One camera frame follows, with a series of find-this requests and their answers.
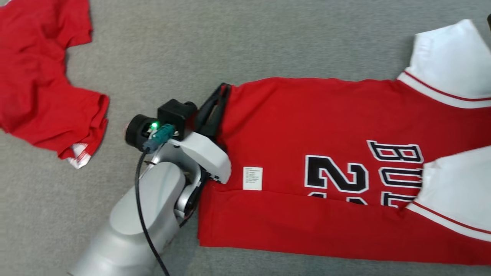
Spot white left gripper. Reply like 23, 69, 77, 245
169, 82, 232, 184

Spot red Bulls 23 jersey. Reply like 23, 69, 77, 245
198, 19, 491, 266

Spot red shorts with white stripe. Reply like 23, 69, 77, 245
0, 0, 110, 169

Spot teal left cable connector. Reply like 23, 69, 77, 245
143, 123, 175, 154

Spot black left camera cable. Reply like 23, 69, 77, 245
134, 151, 171, 276

